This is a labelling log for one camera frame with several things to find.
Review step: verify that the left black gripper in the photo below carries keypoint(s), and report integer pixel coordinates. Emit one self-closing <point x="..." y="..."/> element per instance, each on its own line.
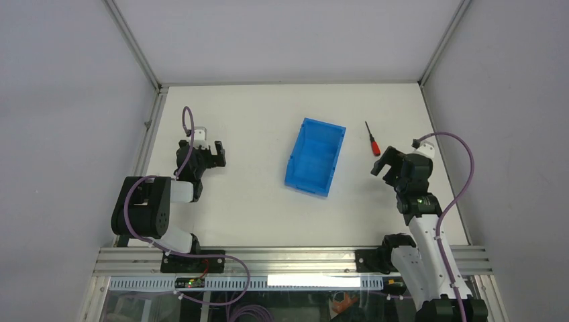
<point x="213" y="160"/>

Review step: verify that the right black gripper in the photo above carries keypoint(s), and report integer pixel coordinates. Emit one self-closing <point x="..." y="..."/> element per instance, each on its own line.
<point x="391" y="156"/>

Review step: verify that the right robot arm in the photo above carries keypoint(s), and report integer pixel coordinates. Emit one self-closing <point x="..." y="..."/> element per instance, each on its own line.
<point x="423" y="257"/>

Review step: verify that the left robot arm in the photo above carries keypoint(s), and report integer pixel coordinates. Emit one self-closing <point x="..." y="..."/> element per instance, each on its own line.
<point x="142" y="210"/>

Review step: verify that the blue plastic storage bin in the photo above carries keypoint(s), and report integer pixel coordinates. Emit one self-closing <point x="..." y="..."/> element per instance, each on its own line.
<point x="313" y="160"/>

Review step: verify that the small green circuit board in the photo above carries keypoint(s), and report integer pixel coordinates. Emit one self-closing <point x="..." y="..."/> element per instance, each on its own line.
<point x="186" y="282"/>

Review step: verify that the red handled screwdriver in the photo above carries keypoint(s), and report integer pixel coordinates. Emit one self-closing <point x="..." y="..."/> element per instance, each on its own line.
<point x="373" y="144"/>

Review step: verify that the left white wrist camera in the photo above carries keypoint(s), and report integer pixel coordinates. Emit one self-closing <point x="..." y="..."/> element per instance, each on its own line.
<point x="200" y="138"/>

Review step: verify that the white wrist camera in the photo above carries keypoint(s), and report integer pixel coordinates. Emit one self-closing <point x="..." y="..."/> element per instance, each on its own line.
<point x="424" y="148"/>
<point x="200" y="138"/>

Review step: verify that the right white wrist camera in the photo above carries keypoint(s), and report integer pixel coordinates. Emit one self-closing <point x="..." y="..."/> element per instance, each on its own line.
<point x="424" y="148"/>

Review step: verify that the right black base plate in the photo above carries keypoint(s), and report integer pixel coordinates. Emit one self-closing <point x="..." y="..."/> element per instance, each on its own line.
<point x="373" y="260"/>

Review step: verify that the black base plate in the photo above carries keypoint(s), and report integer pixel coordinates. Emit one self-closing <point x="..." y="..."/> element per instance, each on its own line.
<point x="373" y="260"/>
<point x="174" y="264"/>

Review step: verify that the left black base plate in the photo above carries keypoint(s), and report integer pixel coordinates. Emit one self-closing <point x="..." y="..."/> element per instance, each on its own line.
<point x="174" y="264"/>

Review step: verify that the aluminium front rail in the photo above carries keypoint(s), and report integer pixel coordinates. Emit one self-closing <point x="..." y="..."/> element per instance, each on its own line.
<point x="258" y="261"/>

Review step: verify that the white slotted cable duct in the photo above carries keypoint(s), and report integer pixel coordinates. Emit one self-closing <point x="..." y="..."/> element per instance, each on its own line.
<point x="272" y="282"/>

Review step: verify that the right aluminium frame post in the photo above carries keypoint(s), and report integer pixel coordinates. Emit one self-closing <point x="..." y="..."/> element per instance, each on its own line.
<point x="447" y="35"/>

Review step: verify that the aluminium frame post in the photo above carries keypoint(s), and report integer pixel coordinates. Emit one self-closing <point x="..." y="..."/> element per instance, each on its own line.
<point x="130" y="40"/>
<point x="447" y="35"/>

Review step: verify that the left aluminium frame post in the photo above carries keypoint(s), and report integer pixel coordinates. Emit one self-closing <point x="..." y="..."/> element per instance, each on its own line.
<point x="130" y="40"/>

